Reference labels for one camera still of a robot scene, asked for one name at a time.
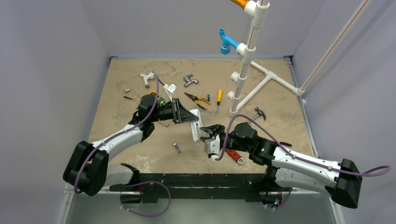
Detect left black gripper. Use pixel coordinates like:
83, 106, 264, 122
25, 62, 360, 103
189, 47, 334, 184
150, 98, 198, 125

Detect white remote control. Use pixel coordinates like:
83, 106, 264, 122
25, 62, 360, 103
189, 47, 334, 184
190, 109, 203, 142

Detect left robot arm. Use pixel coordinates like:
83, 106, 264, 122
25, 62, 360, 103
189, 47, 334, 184
63, 94, 199, 196

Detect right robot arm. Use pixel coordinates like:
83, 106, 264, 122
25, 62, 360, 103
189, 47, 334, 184
200, 122, 362, 209

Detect silver combination wrench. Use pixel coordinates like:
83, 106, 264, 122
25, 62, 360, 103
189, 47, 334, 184
197, 107, 217, 116

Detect green plastic faucet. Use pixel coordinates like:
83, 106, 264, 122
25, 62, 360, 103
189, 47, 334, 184
157, 97, 167, 106

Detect red adjustable wrench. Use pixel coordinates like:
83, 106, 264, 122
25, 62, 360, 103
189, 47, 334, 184
225, 148, 245, 165

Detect silver metal transceiver module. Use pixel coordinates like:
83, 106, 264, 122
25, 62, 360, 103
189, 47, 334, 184
173, 143, 182, 154

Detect chrome faucet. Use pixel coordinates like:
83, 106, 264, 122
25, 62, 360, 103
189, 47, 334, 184
183, 74, 199, 88

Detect white plastic faucet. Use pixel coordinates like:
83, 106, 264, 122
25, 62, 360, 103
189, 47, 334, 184
140, 72, 156, 89

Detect white PVC pipe stand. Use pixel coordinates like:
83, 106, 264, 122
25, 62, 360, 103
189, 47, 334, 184
227, 0, 305, 118

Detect blue pipe tap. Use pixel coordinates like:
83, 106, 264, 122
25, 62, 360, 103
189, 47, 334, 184
219, 29, 240, 55

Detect orange pipe fitting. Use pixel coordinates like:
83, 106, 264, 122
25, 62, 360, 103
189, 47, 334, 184
231, 0, 249, 9

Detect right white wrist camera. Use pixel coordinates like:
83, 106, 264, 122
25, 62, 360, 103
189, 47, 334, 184
204, 136, 220, 161

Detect yellow handled pliers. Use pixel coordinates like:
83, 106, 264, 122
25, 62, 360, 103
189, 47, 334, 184
184, 92, 211, 110

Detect yellow handled screwdriver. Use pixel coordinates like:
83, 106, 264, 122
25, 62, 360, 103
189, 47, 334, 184
216, 90, 222, 113

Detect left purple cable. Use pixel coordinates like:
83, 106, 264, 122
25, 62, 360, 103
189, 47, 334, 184
73, 75, 172, 217

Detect purple cable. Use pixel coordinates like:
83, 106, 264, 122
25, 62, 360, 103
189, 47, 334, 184
73, 75, 172, 217
215, 114, 392, 211

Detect black handled hammer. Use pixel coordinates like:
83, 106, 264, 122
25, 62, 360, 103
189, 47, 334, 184
251, 107, 267, 121

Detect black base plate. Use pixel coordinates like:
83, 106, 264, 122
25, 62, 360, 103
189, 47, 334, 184
110, 173, 289, 203

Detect aluminium rail frame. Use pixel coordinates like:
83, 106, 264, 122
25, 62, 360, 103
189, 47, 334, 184
63, 173, 339, 196

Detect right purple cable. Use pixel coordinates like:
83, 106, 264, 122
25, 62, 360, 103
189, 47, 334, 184
215, 114, 392, 211

